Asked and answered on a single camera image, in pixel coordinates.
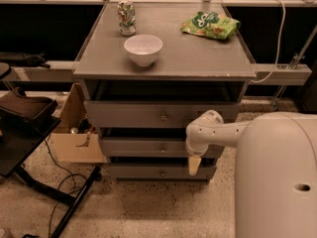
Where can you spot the cardboard box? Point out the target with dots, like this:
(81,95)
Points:
(72,143)

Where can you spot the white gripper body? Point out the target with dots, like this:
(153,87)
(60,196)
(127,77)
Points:
(195,148)

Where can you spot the green white soda can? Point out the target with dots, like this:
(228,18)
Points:
(126,15)

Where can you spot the grey drawer cabinet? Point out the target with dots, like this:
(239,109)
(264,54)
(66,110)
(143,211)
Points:
(189,69)

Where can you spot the white bowl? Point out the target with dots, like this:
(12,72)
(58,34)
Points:
(143,50)

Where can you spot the grey drawer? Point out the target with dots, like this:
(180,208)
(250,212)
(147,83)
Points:
(135,147)
(119,114)
(159,172)

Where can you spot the grey bottom drawer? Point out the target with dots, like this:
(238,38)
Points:
(159,172)

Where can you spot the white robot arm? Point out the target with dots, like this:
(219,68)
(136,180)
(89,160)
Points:
(275,170)

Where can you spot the grey top drawer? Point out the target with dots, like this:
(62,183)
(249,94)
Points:
(119,114)

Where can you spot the dark brown bag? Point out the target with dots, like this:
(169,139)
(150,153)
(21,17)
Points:
(17,105)

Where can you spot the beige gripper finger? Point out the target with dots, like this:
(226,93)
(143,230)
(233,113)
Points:
(193,164)

